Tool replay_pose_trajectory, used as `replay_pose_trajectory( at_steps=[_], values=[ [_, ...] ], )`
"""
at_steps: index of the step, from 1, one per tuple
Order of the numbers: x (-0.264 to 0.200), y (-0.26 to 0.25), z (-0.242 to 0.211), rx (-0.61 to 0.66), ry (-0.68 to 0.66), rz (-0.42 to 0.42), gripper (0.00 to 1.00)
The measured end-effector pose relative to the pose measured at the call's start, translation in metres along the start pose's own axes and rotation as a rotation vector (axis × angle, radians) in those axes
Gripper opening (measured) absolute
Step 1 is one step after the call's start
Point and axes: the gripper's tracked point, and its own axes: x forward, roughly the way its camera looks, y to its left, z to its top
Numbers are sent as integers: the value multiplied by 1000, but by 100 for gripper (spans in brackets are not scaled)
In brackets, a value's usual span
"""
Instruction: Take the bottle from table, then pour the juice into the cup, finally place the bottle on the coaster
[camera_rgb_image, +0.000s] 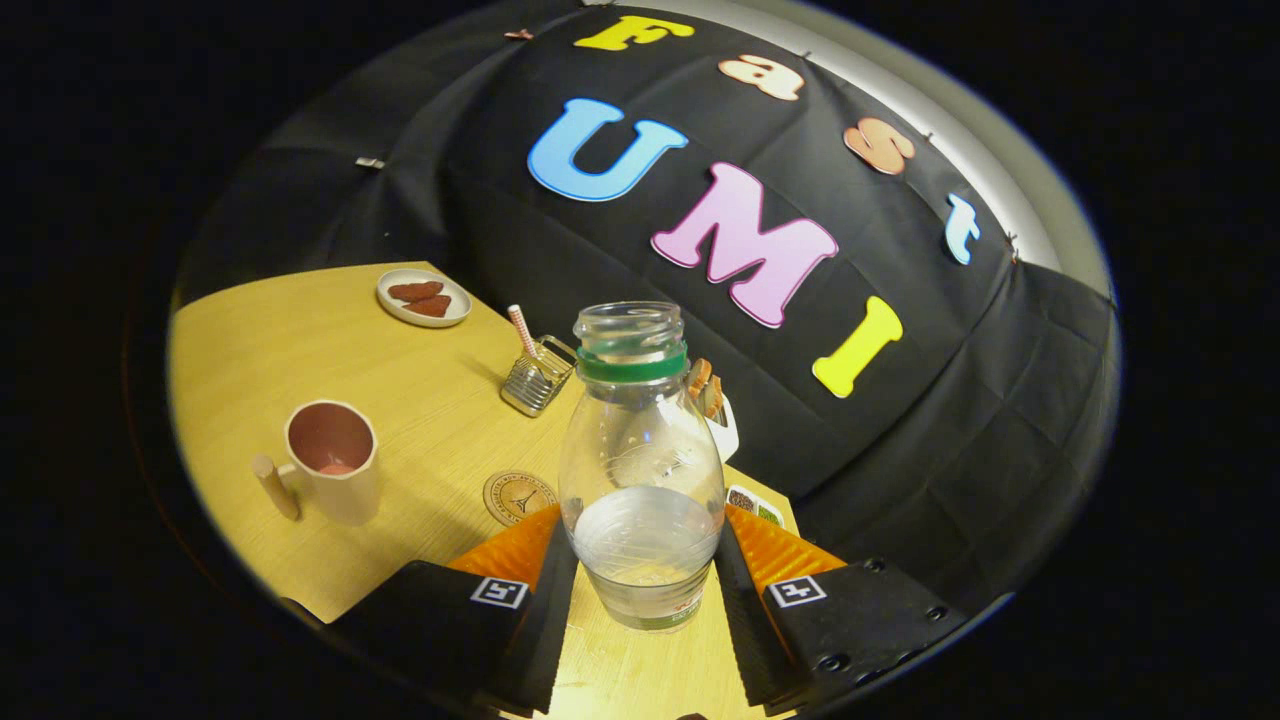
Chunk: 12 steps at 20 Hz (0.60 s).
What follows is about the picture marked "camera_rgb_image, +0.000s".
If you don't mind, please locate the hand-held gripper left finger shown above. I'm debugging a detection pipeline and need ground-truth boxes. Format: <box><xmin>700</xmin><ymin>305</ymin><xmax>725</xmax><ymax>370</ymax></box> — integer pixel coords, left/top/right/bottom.
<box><xmin>300</xmin><ymin>503</ymin><xmax>581</xmax><ymax>716</ymax></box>

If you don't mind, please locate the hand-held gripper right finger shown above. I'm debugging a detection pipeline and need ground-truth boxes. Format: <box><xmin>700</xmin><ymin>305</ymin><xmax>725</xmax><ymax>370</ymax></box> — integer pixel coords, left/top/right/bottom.
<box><xmin>713</xmin><ymin>503</ymin><xmax>971</xmax><ymax>716</ymax></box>

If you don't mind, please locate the round wooden coaster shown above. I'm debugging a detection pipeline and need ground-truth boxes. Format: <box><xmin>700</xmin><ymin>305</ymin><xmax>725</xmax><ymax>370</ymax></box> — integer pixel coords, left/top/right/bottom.
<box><xmin>483</xmin><ymin>470</ymin><xmax>559</xmax><ymax>527</ymax></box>

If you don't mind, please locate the clear plastic juice bottle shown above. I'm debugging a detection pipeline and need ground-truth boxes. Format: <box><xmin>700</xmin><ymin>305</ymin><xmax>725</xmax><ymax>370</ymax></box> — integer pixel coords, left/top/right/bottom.
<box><xmin>558</xmin><ymin>301</ymin><xmax>726</xmax><ymax>633</ymax></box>

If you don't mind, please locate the cream cup with wooden handle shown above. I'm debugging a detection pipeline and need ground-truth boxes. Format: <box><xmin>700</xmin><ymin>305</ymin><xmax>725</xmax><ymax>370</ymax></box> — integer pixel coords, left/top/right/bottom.
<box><xmin>252</xmin><ymin>400</ymin><xmax>381</xmax><ymax>527</ymax></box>

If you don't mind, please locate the white divided bean dish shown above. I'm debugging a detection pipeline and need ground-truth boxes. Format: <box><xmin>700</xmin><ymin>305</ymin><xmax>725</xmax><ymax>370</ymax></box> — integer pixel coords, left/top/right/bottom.
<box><xmin>726</xmin><ymin>484</ymin><xmax>785</xmax><ymax>528</ymax></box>

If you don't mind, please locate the white toaster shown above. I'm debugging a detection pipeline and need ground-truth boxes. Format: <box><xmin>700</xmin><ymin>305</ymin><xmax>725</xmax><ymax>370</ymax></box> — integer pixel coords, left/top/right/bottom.
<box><xmin>700</xmin><ymin>392</ymin><xmax>741</xmax><ymax>465</ymax></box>

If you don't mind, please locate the red striped paper straw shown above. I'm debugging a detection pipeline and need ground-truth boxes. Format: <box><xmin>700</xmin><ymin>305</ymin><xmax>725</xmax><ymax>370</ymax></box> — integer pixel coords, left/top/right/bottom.
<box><xmin>507</xmin><ymin>304</ymin><xmax>541</xmax><ymax>361</ymax></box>

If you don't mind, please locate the small white round plate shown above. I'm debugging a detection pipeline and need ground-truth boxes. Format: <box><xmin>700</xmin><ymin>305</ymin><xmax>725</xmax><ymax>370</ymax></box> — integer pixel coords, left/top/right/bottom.
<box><xmin>376</xmin><ymin>268</ymin><xmax>472</xmax><ymax>329</ymax></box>

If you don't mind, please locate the wooden table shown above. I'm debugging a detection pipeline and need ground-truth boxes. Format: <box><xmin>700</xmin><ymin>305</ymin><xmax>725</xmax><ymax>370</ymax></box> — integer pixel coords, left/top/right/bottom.
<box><xmin>168</xmin><ymin>262</ymin><xmax>801</xmax><ymax>720</ymax></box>

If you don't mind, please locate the black backdrop cloth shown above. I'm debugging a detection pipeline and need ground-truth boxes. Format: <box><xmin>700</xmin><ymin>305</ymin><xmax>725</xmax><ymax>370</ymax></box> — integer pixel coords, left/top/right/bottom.
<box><xmin>175</xmin><ymin>0</ymin><xmax>1121</xmax><ymax>613</ymax></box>

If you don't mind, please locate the metal wire basket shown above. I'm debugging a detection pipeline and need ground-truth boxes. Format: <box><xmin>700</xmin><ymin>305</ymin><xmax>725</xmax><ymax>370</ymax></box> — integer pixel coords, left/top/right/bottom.
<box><xmin>500</xmin><ymin>335</ymin><xmax>579</xmax><ymax>418</ymax></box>

